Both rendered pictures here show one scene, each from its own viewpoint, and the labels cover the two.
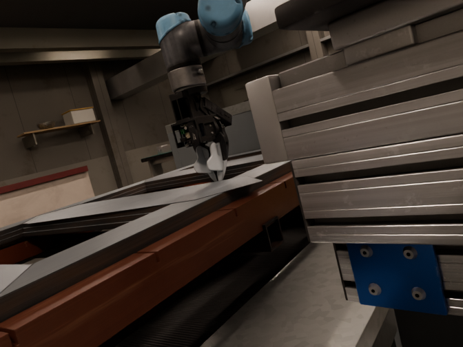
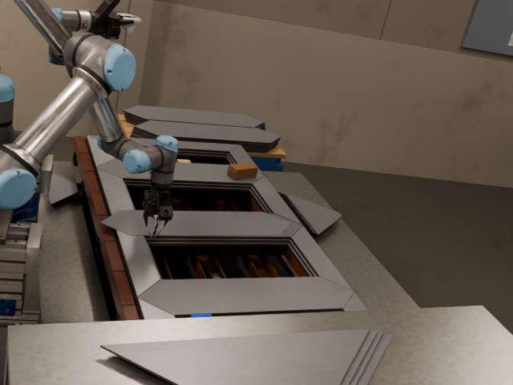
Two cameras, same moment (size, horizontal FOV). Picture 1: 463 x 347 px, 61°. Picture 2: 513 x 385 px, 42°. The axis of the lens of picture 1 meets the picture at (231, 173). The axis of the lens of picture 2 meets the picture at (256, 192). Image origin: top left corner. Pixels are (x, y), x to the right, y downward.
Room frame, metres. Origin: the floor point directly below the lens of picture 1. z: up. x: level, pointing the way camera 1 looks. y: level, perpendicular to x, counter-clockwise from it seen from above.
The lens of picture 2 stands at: (2.10, -1.59, 2.02)
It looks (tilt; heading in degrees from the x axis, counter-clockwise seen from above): 25 degrees down; 118
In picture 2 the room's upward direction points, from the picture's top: 13 degrees clockwise
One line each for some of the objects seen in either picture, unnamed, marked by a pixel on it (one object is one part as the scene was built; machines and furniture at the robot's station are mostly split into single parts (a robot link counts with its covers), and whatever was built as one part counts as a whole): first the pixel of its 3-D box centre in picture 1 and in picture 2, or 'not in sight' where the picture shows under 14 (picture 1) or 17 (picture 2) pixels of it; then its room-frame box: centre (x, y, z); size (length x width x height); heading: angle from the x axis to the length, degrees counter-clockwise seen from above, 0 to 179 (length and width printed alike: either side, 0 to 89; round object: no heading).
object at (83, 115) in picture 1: (79, 117); not in sight; (8.42, 2.80, 2.01); 0.52 x 0.43 x 0.29; 136
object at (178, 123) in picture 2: not in sight; (203, 129); (0.27, 1.09, 0.82); 0.80 x 0.40 x 0.06; 54
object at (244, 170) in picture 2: not in sight; (242, 170); (0.75, 0.74, 0.87); 0.12 x 0.06 x 0.05; 72
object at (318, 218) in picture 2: not in sight; (314, 212); (1.07, 0.89, 0.77); 0.45 x 0.20 x 0.04; 144
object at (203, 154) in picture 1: (204, 166); (157, 223); (0.86, 0.05, 0.89); 0.06 x 0.03 x 0.09; 144
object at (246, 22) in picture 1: (224, 29); (139, 157); (0.84, -0.06, 1.15); 0.11 x 0.11 x 0.08; 87
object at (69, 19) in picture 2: not in sight; (61, 21); (0.30, 0.07, 1.43); 0.11 x 0.08 x 0.09; 71
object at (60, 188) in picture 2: not in sight; (61, 186); (0.21, 0.23, 0.70); 0.39 x 0.12 x 0.04; 144
